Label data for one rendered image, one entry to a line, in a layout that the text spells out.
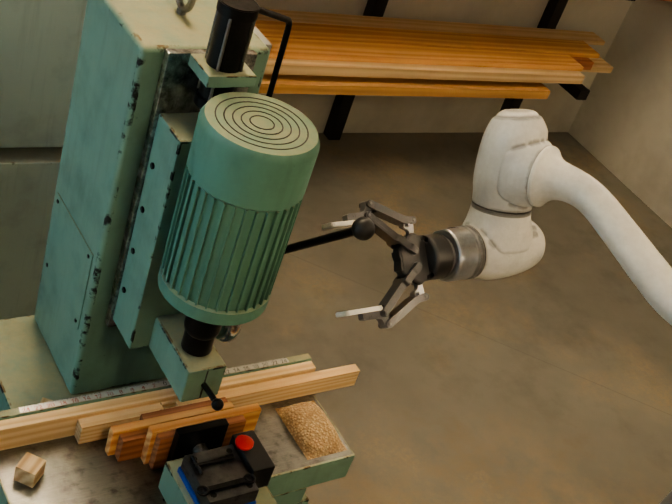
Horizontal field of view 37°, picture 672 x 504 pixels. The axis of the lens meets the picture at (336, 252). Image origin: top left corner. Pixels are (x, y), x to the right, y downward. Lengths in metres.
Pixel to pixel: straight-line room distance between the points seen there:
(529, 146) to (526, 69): 2.83
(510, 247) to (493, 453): 1.75
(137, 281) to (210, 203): 0.31
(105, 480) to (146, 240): 0.39
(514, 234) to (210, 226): 0.53
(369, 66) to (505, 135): 2.32
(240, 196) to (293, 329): 2.11
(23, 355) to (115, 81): 0.63
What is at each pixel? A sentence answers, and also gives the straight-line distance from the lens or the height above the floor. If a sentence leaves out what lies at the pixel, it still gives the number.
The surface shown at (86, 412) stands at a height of 0.95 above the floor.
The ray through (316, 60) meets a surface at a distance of 3.84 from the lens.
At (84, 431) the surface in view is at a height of 0.93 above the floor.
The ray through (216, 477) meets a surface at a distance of 1.60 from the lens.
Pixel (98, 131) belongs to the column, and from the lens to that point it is 1.68.
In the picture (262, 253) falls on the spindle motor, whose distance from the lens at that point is 1.47.
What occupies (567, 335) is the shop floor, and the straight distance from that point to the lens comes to 4.05.
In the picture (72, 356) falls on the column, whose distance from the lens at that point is 1.89.
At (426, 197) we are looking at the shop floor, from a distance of 4.48.
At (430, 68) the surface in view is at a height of 0.61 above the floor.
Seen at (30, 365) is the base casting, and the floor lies 0.80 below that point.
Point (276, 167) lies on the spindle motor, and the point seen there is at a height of 1.49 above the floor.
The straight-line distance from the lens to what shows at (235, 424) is 1.72.
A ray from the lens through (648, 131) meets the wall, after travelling 5.27.
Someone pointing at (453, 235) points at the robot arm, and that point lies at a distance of 1.65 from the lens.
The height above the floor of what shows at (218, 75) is 1.52.
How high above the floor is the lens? 2.18
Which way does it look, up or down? 34 degrees down
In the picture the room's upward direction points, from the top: 20 degrees clockwise
